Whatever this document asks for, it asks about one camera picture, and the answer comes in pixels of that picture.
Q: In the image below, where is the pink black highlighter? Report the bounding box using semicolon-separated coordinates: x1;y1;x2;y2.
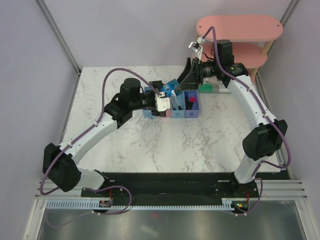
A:
186;96;196;111

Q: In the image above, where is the blue white pen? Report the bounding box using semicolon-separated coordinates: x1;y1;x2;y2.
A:
172;90;180;108

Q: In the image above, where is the purple drawer bin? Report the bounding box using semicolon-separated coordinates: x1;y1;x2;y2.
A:
184;90;200;118

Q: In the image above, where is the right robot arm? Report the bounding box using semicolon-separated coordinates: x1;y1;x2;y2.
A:
176;38;288;197

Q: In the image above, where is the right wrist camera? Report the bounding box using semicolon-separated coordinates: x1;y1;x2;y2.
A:
188;40;203;60

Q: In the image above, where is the pink three-tier shelf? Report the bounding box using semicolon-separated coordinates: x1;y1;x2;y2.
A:
196;14;283;82

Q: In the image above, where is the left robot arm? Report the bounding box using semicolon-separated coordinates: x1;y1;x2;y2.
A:
42;78;170;197

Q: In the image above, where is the aluminium frame rail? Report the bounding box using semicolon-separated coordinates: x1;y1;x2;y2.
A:
34;179;308;201

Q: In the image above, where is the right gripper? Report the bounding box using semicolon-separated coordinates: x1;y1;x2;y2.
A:
173;57;220;92

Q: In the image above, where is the blue round tape dispenser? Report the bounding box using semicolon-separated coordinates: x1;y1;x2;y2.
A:
160;79;179;98

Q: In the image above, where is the green book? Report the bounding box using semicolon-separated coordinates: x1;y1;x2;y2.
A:
197;77;230;94

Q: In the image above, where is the white cable duct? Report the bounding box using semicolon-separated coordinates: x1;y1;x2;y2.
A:
45;198;249;211

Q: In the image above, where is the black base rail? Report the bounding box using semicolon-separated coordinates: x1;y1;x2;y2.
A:
79;171;292;201

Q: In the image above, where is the light blue drawer bin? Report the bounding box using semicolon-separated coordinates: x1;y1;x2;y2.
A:
142;86;157;119

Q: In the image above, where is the pink drawer bin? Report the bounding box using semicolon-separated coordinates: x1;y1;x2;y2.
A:
165;108;171;118

